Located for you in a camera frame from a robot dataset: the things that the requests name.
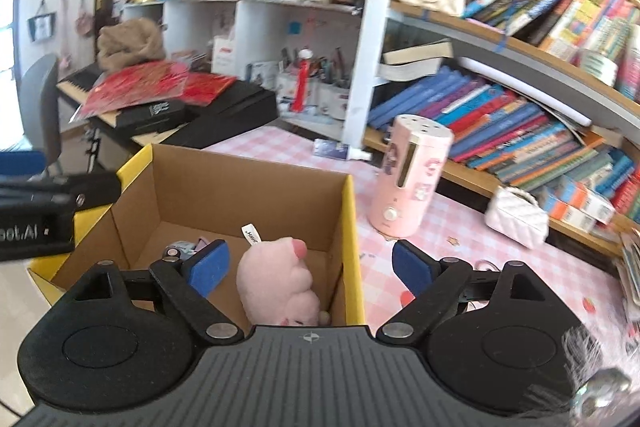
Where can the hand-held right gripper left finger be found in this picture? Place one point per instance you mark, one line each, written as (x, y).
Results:
(210, 264)

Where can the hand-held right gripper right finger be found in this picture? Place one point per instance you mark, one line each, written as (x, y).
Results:
(412, 269)

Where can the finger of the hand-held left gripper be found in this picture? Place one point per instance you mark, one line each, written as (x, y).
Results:
(60, 189)

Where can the yellow cardboard box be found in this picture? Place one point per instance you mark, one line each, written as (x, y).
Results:
(225, 192)

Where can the small pastel trinket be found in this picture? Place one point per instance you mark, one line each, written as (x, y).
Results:
(180, 249)

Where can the pink plush toy with tag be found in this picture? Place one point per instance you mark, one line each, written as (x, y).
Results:
(275, 277)

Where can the grey chair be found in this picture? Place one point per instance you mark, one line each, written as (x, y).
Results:
(45, 107)

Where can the pink carton box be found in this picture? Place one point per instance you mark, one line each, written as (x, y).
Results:
(405, 177)

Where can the flat black box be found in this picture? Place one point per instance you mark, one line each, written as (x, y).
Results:
(150, 114)

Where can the white quilted purse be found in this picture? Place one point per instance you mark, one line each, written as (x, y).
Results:
(517, 217)

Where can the red plastic bag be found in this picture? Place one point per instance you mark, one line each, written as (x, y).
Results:
(135, 87)

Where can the blue spray bottle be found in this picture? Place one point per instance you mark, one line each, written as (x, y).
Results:
(337, 150)

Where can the black keyboard piano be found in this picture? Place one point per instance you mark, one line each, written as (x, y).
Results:
(235, 107)

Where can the brown knit cloth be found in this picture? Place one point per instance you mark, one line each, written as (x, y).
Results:
(130, 44)

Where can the row of blue spine books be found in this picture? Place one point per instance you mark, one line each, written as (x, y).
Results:
(500, 127)

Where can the pink hanging pouch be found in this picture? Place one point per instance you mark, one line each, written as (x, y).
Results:
(84, 19)

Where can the orange white boxes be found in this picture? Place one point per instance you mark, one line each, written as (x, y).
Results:
(575, 202)

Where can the red envelope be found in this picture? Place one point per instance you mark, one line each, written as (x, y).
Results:
(210, 87)

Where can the white pen holder with pens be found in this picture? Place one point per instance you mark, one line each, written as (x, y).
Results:
(330, 94)

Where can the red hanging ornament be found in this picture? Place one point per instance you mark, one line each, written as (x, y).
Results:
(301, 82)

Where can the white box red label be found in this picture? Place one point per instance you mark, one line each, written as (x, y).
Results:
(225, 56)

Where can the thick cream-paged book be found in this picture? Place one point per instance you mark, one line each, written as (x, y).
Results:
(415, 59)

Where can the white paper roll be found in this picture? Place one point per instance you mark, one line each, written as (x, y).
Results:
(525, 92)

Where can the clear crinkled plastic wrap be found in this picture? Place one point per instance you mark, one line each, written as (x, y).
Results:
(600, 372)

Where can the stack of newspapers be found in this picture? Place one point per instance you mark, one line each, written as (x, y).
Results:
(631, 272)

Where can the white shelf unit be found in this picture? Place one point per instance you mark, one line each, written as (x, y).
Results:
(200, 14)

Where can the wooden bookshelf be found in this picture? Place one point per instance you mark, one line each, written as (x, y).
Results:
(530, 49)

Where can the pile of leaning books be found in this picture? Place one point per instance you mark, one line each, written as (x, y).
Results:
(560, 7)

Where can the small hanging picture frame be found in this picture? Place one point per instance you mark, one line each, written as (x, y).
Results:
(41, 23)

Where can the white upright post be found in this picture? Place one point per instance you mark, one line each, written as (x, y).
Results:
(372, 32)

